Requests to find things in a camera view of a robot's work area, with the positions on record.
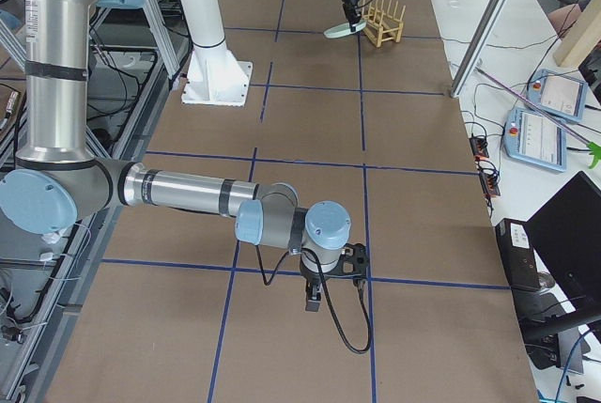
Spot light green plate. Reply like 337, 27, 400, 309
323, 20, 366, 39

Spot near teach pendant tablet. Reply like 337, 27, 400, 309
503, 108, 567, 172

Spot wooden dish rack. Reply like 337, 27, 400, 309
362, 0, 406, 48

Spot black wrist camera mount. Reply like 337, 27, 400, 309
331, 243, 370, 287

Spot wooden beam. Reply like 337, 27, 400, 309
553, 0, 601, 68

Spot grabber stick with green tip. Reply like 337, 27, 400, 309
475, 67, 600, 169

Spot aluminium frame post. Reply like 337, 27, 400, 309
450, 0, 507, 98

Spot white pedestal column with base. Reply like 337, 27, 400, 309
180, 0, 253, 106

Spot black computer box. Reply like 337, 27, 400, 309
495, 218, 556, 292

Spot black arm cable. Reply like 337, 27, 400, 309
255, 240, 373, 354

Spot orange black usb hub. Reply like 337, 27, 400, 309
470, 135, 489, 160

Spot teach pendant tablet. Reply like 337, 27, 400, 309
527, 69, 586, 123
503, 108, 567, 172

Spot far teach pendant tablet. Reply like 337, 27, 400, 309
527, 69, 586, 123

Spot black monitor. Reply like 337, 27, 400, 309
526, 171, 600, 302

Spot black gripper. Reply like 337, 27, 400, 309
342, 0, 361, 31
300, 265, 329, 313

